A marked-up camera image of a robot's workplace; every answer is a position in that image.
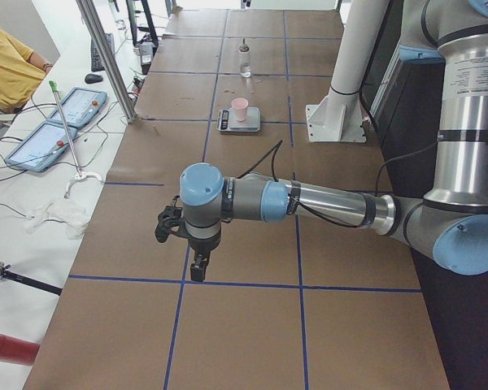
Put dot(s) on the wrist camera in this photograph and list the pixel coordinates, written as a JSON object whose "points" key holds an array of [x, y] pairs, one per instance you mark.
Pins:
{"points": [[170, 222]]}

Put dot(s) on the pink paper cup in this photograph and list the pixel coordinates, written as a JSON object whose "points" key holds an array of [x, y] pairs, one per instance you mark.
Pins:
{"points": [[239, 106]]}

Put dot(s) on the aluminium frame post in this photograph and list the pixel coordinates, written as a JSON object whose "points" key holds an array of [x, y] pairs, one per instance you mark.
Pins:
{"points": [[96, 31]]}

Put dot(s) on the teach pendant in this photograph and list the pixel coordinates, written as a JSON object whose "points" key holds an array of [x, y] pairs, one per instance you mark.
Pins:
{"points": [[40, 149], [80, 105]]}

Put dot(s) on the red cylinder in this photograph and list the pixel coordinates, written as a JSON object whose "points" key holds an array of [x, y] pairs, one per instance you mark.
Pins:
{"points": [[17, 351]]}

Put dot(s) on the white crumpled cloth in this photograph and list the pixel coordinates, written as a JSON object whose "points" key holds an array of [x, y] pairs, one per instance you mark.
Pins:
{"points": [[60, 210]]}

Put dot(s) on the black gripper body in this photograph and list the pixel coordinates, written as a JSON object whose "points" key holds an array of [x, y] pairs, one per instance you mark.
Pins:
{"points": [[203, 244]]}

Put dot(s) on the digital kitchen scale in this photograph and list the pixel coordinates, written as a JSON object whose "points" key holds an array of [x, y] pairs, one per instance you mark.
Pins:
{"points": [[227, 121]]}

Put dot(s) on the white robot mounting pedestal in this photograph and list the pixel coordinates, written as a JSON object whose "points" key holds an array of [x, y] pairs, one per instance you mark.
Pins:
{"points": [[338, 117]]}

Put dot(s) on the glass sauce bottle metal spout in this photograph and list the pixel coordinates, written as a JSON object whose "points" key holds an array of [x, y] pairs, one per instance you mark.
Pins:
{"points": [[244, 56]]}

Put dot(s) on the near teach pendant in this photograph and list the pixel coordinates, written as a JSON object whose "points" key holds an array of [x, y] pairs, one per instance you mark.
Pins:
{"points": [[40, 149]]}

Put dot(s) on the black computer mouse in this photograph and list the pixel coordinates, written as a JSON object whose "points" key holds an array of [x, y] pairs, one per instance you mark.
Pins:
{"points": [[92, 78]]}

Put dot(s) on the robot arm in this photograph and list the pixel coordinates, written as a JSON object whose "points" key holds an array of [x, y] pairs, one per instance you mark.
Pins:
{"points": [[448, 224]]}

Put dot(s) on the far teach pendant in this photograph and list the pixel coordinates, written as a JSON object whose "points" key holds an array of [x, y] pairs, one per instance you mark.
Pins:
{"points": [[80, 105]]}

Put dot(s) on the person in yellow shirt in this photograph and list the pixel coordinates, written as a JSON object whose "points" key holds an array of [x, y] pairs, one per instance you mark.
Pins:
{"points": [[22, 70]]}

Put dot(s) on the green handled reacher grabber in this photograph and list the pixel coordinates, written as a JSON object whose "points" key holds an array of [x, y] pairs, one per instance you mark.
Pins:
{"points": [[59, 118]]}

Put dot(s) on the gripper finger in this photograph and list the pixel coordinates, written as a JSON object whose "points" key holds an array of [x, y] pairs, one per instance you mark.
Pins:
{"points": [[198, 267]]}

